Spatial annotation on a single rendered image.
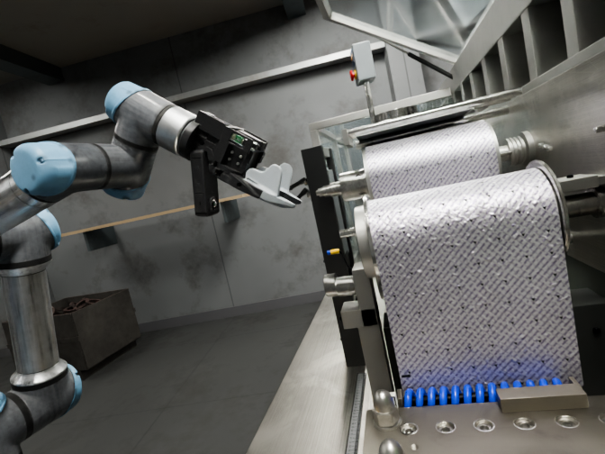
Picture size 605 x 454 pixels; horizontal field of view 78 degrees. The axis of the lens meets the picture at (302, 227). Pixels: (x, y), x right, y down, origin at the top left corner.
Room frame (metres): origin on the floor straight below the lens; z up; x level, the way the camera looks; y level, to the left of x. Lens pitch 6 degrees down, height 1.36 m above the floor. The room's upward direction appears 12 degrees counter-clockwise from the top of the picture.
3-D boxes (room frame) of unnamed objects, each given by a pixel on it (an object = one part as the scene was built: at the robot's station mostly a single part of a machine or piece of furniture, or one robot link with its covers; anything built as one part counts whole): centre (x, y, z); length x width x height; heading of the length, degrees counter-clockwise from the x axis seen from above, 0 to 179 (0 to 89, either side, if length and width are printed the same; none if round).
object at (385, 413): (0.47, -0.05, 1.05); 0.04 x 0.04 x 0.04
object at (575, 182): (0.52, -0.38, 1.28); 0.06 x 0.05 x 0.02; 76
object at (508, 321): (0.50, -0.21, 1.11); 0.23 x 0.01 x 0.18; 76
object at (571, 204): (0.52, -0.38, 1.25); 0.07 x 0.04 x 0.04; 76
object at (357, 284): (0.63, -0.06, 1.05); 0.06 x 0.05 x 0.31; 76
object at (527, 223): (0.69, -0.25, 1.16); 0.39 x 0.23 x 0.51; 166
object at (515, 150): (0.76, -0.44, 1.34); 0.07 x 0.07 x 0.07; 76
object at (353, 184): (0.84, -0.13, 1.34); 0.06 x 0.06 x 0.06; 76
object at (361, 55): (1.11, -0.26, 1.66); 0.07 x 0.07 x 0.10; 86
